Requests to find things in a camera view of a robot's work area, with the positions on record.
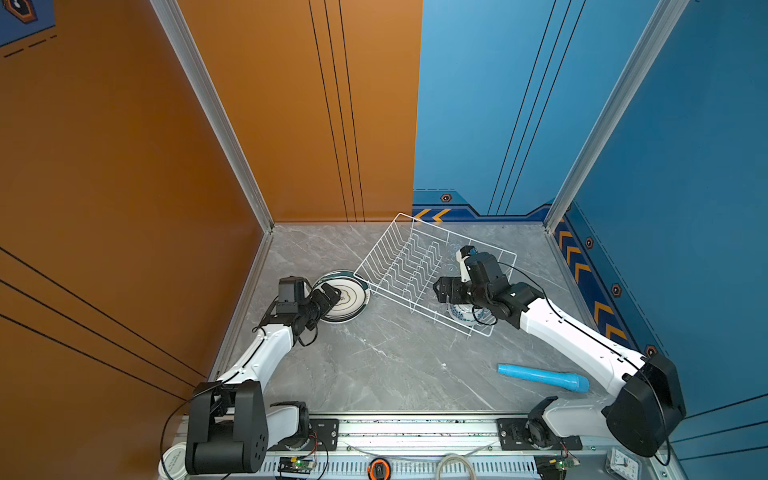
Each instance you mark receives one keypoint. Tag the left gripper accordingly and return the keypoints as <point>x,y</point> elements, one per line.
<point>323,304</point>

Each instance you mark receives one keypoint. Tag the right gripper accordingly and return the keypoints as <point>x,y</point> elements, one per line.
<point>454,284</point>

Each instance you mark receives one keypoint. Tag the white wire dish rack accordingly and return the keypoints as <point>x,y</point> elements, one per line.
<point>410,256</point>

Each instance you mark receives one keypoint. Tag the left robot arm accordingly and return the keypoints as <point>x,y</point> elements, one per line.
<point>230,427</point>

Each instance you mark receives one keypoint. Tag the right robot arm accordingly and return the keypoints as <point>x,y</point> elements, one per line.
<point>644,401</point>

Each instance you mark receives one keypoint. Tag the blue white porcelain bowl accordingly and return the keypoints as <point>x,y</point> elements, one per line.
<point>466,313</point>

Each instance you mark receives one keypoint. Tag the light blue cylinder tube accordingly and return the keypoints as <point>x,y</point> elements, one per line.
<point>568,381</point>

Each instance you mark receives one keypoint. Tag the green circuit board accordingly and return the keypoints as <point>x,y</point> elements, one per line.
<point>295,467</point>

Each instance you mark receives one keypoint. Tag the orange black tape measure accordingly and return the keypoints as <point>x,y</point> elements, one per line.
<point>379,469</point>

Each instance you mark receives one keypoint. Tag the white alarm clock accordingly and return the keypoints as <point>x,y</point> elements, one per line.
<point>621,465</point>

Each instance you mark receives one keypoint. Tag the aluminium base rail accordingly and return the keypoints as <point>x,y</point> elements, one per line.
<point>441,445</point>

